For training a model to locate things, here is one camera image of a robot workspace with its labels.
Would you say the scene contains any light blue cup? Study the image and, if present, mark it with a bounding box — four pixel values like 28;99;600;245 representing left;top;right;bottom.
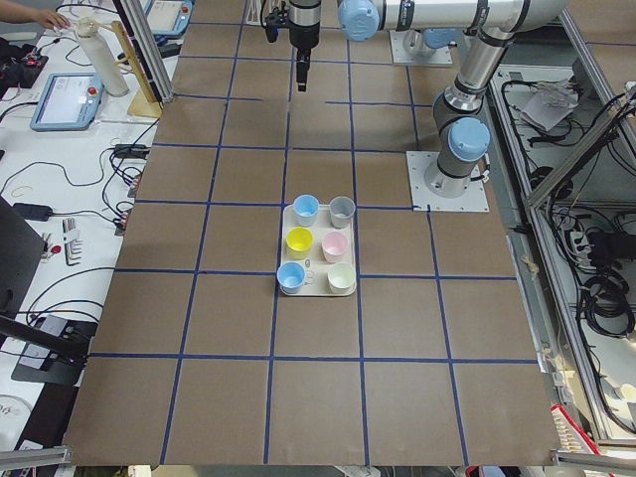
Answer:
292;194;319;228

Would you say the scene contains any blue cup with handle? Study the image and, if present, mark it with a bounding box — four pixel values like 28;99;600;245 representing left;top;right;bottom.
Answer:
276;261;314;294

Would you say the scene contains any wooden stand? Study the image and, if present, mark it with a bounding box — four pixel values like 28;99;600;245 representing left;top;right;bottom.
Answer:
110;21;162;119

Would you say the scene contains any aluminium frame post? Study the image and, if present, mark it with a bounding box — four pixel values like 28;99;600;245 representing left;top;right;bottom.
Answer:
113;0;174;103

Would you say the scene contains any black wrist camera on gripper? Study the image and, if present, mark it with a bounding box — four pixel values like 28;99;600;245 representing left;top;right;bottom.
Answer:
259;0;288;43

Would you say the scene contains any blue teach pendant near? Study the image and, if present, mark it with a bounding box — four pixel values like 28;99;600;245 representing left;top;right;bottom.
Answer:
30;74;103;132

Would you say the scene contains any white paper roll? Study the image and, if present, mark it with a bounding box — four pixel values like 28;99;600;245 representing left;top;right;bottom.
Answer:
76;17;129;97

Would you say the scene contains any pink cup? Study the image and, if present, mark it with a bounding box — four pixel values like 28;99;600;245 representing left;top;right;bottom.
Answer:
321;231;349;263

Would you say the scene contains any yellow cup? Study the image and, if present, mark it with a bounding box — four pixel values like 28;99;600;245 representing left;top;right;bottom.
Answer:
285;227;314;260

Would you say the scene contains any person hand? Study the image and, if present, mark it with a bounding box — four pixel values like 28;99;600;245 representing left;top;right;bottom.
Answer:
34;10;71;30

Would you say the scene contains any pale green cup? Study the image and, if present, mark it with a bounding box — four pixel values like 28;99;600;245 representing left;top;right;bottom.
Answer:
327;262;356;294

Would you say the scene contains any grey cup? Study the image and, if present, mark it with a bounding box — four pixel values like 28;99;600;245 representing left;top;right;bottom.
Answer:
329;196;356;229

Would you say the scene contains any cream plastic tray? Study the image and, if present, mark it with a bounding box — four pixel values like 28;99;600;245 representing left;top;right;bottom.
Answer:
279;205;357;297

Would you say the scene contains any blue teach pendant far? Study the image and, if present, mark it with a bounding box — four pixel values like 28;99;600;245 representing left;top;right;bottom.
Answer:
142;0;193;38

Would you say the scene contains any black power adapter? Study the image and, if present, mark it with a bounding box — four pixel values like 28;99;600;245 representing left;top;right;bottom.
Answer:
12;203;54;222

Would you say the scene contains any blue teach pendant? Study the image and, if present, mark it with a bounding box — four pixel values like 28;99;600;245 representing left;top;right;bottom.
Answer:
30;74;103;132
142;0;193;38

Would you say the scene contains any hex key set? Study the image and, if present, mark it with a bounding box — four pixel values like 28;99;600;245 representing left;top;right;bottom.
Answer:
62;218;81;266

